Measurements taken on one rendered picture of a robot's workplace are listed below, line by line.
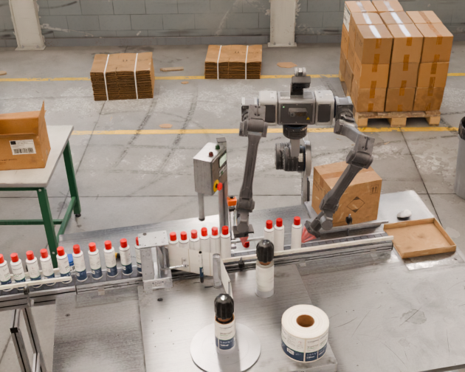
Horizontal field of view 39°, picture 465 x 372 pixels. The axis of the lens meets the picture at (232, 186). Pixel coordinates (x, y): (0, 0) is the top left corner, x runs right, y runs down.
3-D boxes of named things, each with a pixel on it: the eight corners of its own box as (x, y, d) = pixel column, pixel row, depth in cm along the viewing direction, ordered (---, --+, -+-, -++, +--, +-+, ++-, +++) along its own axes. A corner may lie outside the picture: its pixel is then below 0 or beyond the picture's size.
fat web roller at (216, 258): (213, 289, 317) (212, 259, 307) (212, 283, 321) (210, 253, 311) (223, 288, 318) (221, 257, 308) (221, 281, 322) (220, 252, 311)
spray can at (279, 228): (274, 255, 338) (275, 223, 327) (272, 249, 342) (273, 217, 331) (284, 254, 339) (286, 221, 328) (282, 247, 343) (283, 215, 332)
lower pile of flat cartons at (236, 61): (204, 79, 743) (203, 61, 731) (208, 60, 788) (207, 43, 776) (260, 80, 739) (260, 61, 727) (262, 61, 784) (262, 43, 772)
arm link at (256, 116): (269, 102, 298) (248, 100, 298) (266, 131, 296) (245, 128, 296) (258, 125, 342) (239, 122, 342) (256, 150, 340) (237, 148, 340)
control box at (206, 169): (194, 192, 316) (192, 158, 305) (209, 174, 329) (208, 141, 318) (213, 196, 312) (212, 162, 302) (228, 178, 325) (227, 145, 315)
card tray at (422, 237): (401, 258, 342) (402, 252, 339) (382, 229, 363) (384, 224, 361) (455, 251, 346) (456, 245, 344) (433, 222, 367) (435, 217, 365)
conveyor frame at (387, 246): (76, 294, 323) (74, 287, 321) (77, 280, 332) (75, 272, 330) (392, 250, 347) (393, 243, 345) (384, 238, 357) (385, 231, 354)
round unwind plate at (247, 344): (195, 381, 270) (195, 379, 269) (186, 328, 295) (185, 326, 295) (268, 370, 275) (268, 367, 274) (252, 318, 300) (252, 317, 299)
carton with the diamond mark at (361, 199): (328, 229, 361) (331, 188, 346) (311, 206, 380) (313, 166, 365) (377, 219, 368) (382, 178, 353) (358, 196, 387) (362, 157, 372)
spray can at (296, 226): (292, 253, 339) (294, 221, 328) (289, 247, 343) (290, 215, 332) (302, 252, 340) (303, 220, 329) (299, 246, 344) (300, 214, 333)
